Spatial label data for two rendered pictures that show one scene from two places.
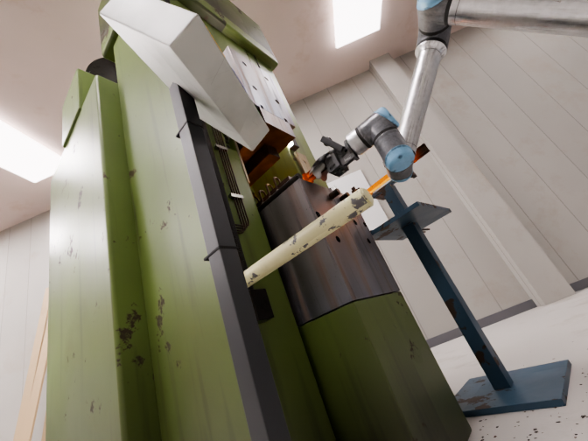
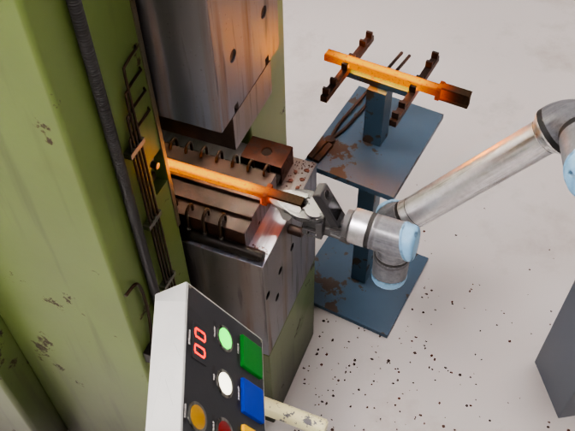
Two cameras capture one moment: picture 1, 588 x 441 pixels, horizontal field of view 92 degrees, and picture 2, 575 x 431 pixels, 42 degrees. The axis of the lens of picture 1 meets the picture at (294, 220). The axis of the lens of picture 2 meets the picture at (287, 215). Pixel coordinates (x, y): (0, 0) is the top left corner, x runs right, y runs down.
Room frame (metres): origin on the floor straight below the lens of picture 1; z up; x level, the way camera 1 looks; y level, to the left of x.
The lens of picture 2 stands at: (-0.22, 0.06, 2.41)
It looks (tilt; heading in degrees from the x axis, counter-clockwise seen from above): 51 degrees down; 349
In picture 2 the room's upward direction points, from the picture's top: 2 degrees counter-clockwise
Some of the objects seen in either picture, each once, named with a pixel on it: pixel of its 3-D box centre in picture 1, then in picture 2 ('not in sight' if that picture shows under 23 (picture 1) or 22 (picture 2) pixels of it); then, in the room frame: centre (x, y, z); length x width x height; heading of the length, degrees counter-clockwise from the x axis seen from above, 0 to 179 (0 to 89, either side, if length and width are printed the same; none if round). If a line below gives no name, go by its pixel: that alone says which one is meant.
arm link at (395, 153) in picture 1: (394, 151); (390, 262); (0.83, -0.40, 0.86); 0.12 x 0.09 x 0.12; 162
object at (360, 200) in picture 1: (294, 246); (246, 398); (0.66, 0.02, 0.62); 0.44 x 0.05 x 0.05; 56
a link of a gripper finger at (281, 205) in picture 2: (317, 172); (285, 211); (0.96, -0.15, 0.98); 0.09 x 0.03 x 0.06; 59
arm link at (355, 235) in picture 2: (357, 143); (358, 226); (0.87, -0.32, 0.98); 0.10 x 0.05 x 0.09; 146
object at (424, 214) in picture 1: (409, 223); (375, 139); (1.36, -0.52, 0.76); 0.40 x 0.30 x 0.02; 139
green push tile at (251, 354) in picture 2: not in sight; (249, 357); (0.56, 0.01, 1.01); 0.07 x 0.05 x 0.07; 171
